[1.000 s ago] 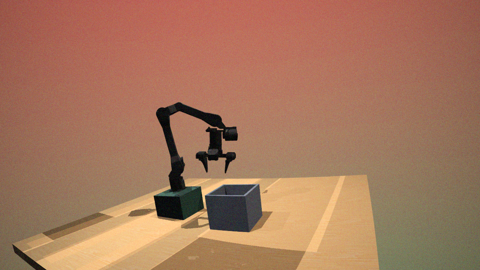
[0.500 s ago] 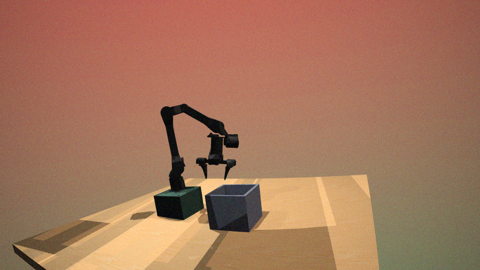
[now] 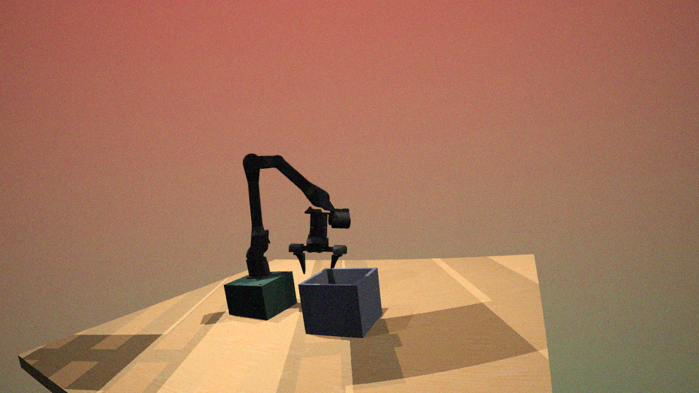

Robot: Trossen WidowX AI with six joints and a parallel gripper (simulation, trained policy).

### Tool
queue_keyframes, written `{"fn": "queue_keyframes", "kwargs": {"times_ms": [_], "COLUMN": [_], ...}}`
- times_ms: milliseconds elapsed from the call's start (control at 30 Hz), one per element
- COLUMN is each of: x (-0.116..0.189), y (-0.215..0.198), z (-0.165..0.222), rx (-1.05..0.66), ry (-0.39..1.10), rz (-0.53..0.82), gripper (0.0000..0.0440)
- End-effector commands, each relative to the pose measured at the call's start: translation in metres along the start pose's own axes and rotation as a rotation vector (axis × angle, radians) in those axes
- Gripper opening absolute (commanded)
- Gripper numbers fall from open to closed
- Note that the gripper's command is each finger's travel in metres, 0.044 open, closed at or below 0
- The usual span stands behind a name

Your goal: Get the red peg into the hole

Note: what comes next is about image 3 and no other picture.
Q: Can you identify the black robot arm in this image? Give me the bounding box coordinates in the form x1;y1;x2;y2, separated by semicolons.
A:
243;153;351;279

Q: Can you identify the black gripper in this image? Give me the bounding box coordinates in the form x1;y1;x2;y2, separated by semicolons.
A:
289;228;347;274

